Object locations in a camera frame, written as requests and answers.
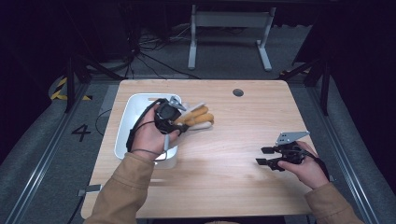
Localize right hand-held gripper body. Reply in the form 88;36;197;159
266;130;311;173

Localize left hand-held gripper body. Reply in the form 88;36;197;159
153;95;189;153

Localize white plastic bin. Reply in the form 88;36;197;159
113;92;182;171

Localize person's right hand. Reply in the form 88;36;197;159
277;140;331;190

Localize person's left hand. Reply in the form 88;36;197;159
130;104;181;162

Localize black metal stand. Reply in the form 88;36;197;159
279;55;332;117
64;54;125;114

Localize black wrist strap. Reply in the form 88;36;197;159
303;149;332;182
125;98;167;153

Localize thin grey cable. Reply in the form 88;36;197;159
130;120;169;162

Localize black cables on floor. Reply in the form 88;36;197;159
122;22;202;80

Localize aluminium floor rail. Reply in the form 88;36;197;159
306;86;381;224
3;82;92;224

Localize thin black floor cable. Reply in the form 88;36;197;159
94;107;114;137

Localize grey metal bracket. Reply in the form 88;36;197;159
77;184;103;198

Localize grey metal table frame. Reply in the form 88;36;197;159
187;4;277;73

